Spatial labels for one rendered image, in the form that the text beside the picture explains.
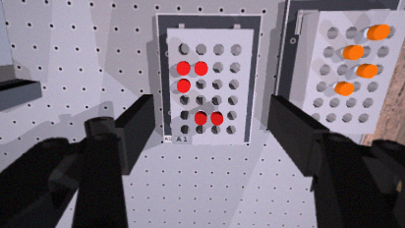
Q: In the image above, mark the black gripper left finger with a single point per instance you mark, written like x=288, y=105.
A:
x=36, y=188

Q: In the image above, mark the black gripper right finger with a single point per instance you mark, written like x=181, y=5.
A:
x=346, y=194

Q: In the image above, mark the white tube rack with holes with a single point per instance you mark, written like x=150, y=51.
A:
x=318, y=58
x=224, y=87

